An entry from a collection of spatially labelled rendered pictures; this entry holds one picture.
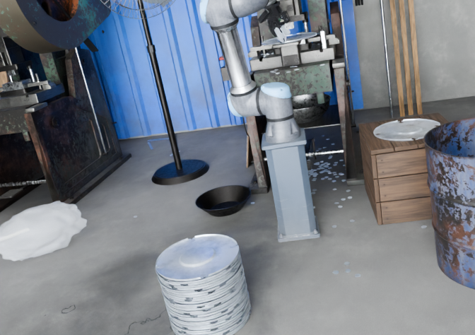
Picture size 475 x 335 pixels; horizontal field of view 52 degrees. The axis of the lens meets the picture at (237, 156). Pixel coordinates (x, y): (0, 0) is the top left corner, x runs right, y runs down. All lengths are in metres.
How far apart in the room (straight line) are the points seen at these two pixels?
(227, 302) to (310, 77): 1.33
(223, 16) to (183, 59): 2.21
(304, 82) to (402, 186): 0.77
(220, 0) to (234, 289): 1.04
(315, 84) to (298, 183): 0.67
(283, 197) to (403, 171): 0.51
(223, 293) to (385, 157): 0.91
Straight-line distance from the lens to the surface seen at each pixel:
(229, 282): 1.65
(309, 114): 2.72
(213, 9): 1.93
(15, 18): 2.94
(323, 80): 2.57
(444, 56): 4.03
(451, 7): 4.00
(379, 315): 1.75
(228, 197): 2.71
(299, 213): 2.16
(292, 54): 2.62
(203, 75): 4.06
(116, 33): 4.29
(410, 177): 2.18
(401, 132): 2.28
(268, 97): 2.02
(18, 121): 3.26
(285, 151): 2.05
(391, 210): 2.23
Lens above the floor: 1.07
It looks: 19 degrees down
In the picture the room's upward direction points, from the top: 11 degrees counter-clockwise
